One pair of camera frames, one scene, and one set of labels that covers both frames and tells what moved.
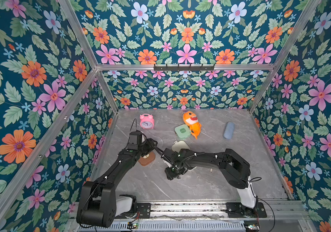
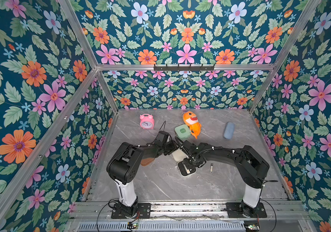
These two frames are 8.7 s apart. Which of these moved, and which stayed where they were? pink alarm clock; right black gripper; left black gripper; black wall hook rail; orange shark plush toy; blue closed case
Moved: right black gripper; left black gripper
Stayed: pink alarm clock; black wall hook rail; blue closed case; orange shark plush toy
